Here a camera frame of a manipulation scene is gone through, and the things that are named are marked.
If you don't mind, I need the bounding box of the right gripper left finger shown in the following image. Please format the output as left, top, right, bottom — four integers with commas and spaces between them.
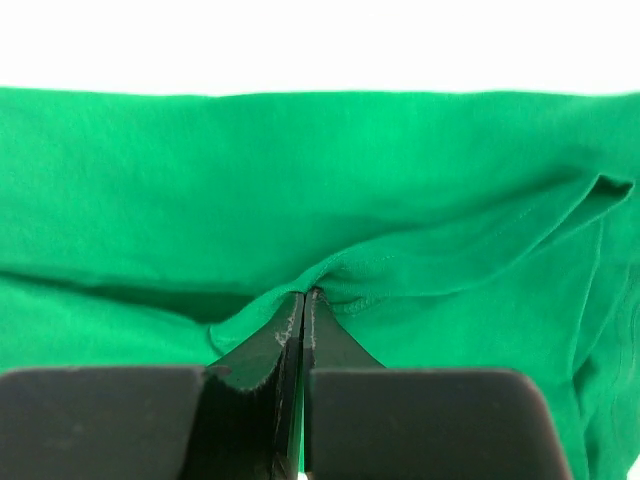
1, 293, 304, 480

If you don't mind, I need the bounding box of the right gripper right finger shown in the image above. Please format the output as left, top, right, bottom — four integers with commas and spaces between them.
303, 288, 571, 480

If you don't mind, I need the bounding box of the green t shirt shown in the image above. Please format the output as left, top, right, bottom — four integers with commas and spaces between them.
1, 88, 639, 479

